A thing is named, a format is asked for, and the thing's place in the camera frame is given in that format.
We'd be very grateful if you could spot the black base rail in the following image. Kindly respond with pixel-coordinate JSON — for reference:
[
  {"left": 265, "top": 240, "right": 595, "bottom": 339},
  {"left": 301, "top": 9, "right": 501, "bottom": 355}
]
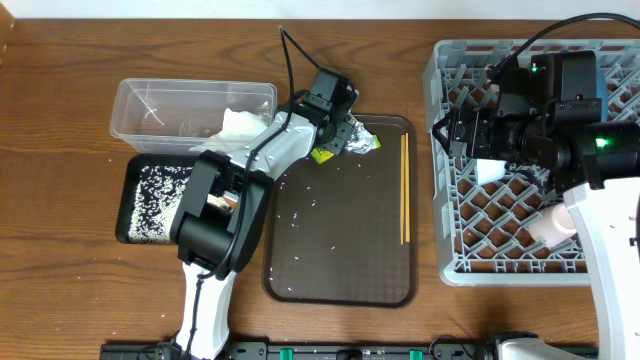
[{"left": 98, "top": 333, "right": 507, "bottom": 360}]

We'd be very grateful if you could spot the wooden chopstick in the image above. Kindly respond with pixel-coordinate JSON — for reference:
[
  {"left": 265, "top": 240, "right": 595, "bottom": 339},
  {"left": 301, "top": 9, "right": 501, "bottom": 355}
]
[
  {"left": 400, "top": 135, "right": 405, "bottom": 245},
  {"left": 404, "top": 133, "right": 411, "bottom": 243}
]

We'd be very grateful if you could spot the black tray bin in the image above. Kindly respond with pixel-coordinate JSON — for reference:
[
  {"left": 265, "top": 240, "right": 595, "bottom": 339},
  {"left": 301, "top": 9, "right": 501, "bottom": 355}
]
[{"left": 115, "top": 154, "right": 196, "bottom": 244}]

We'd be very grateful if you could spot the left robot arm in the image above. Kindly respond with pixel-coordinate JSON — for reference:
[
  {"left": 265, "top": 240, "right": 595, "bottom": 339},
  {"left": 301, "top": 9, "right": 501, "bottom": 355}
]
[{"left": 170, "top": 66, "right": 359, "bottom": 359}]

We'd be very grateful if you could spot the brown serving tray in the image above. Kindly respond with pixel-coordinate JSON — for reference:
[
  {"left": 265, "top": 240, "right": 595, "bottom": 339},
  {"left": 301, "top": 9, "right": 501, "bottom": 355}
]
[{"left": 262, "top": 115, "right": 418, "bottom": 308}]

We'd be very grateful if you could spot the pink cup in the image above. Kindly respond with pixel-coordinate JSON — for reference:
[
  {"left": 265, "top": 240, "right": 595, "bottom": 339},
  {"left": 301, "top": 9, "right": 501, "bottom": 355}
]
[{"left": 528, "top": 203, "right": 577, "bottom": 248}]

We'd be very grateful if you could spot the clear plastic bin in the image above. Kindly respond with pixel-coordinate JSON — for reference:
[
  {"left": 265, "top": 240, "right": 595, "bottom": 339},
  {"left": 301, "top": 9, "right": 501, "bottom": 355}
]
[{"left": 110, "top": 78, "right": 278, "bottom": 155}]

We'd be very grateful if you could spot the grey dishwasher rack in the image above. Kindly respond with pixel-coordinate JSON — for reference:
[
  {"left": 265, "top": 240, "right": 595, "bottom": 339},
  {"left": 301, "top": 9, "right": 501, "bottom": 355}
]
[{"left": 422, "top": 39, "right": 639, "bottom": 286}]

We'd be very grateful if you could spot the bowl of rice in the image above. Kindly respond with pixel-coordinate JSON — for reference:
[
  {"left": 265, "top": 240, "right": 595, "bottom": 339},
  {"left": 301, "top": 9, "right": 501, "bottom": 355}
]
[{"left": 475, "top": 159, "right": 506, "bottom": 186}]

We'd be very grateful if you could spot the blue plate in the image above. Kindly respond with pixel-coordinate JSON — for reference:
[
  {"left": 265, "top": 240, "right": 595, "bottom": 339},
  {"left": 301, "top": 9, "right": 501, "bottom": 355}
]
[{"left": 596, "top": 67, "right": 608, "bottom": 123}]

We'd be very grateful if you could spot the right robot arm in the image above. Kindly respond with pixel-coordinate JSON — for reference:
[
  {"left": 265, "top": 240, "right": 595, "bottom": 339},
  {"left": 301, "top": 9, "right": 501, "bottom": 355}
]
[{"left": 430, "top": 50, "right": 639, "bottom": 359}]

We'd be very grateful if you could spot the yellow snack wrapper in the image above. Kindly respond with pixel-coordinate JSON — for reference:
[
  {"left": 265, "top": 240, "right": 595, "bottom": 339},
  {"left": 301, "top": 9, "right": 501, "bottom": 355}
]
[{"left": 310, "top": 115, "right": 381, "bottom": 164}]

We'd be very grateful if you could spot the brown food scrap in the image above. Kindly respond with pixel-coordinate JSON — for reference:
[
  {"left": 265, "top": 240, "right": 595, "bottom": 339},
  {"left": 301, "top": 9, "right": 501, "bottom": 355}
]
[{"left": 206, "top": 194, "right": 237, "bottom": 211}]

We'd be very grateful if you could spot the white rice pile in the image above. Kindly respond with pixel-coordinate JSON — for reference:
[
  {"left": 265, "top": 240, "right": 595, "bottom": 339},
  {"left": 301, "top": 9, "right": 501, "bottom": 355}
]
[{"left": 127, "top": 165, "right": 192, "bottom": 244}]

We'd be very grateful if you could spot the white napkin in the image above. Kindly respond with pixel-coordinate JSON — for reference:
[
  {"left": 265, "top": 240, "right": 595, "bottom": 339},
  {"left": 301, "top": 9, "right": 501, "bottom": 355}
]
[{"left": 189, "top": 108, "right": 269, "bottom": 153}]

